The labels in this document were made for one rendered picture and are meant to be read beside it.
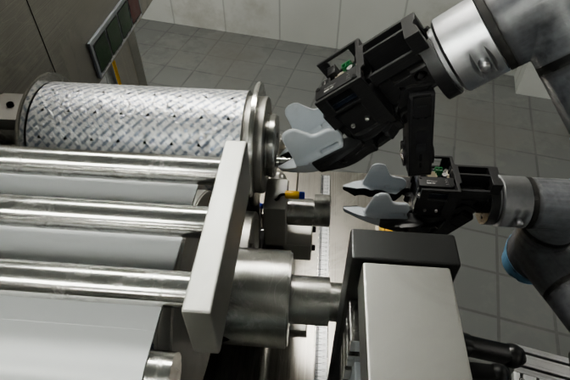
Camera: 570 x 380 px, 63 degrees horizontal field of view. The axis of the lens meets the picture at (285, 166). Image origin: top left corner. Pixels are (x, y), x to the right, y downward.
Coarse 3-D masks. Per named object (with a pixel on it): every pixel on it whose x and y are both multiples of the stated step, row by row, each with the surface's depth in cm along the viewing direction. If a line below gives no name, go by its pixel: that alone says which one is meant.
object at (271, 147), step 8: (272, 120) 53; (272, 128) 52; (272, 136) 52; (264, 144) 52; (272, 144) 52; (264, 152) 52; (272, 152) 52; (264, 160) 53; (272, 160) 53; (264, 168) 53; (272, 168) 53; (272, 176) 55
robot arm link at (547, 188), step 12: (540, 180) 66; (552, 180) 66; (564, 180) 66; (540, 192) 64; (552, 192) 64; (564, 192) 64; (540, 204) 64; (552, 204) 64; (564, 204) 64; (540, 216) 64; (552, 216) 64; (564, 216) 64; (528, 228) 67; (540, 228) 66; (552, 228) 66; (564, 228) 65; (540, 240) 68; (552, 240) 67; (564, 240) 67
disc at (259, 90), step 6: (258, 84) 52; (258, 90) 51; (264, 90) 57; (258, 96) 51; (252, 102) 50; (258, 102) 52; (252, 108) 49; (252, 114) 49; (252, 120) 49; (252, 126) 49; (252, 132) 49; (252, 138) 49; (252, 144) 49; (252, 150) 49; (252, 156) 49; (252, 162) 50; (252, 168) 50; (252, 174) 50; (252, 180) 50; (252, 186) 51; (252, 192) 51; (252, 198) 52; (258, 198) 57; (252, 204) 53
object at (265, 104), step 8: (264, 96) 55; (248, 104) 52; (264, 104) 52; (248, 112) 51; (264, 112) 51; (248, 120) 51; (256, 120) 51; (264, 120) 51; (248, 128) 50; (256, 128) 50; (264, 128) 51; (256, 136) 50; (264, 136) 52; (256, 144) 50; (256, 152) 50; (256, 160) 50; (256, 168) 51; (256, 176) 51; (264, 176) 54; (256, 184) 52; (264, 184) 55; (256, 192) 54; (264, 192) 55
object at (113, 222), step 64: (0, 192) 25; (64, 192) 25; (128, 192) 25; (192, 192) 25; (0, 256) 22; (64, 256) 22; (128, 256) 22; (64, 320) 20; (128, 320) 20; (192, 320) 18
